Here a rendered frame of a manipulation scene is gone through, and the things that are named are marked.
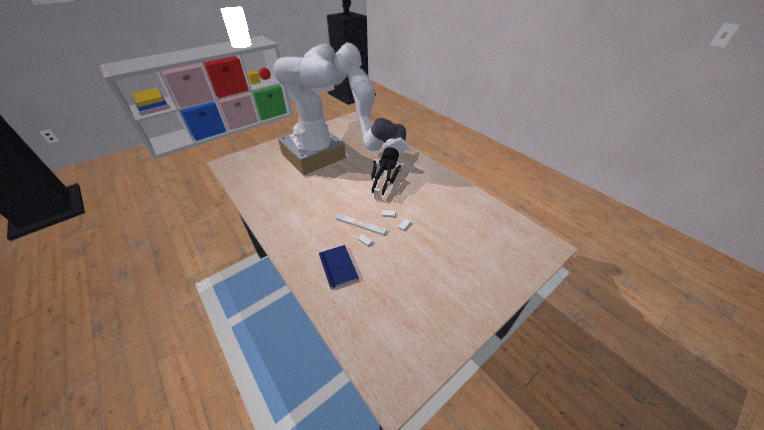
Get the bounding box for dark blue notebook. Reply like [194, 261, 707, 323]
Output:
[319, 245, 359, 289]

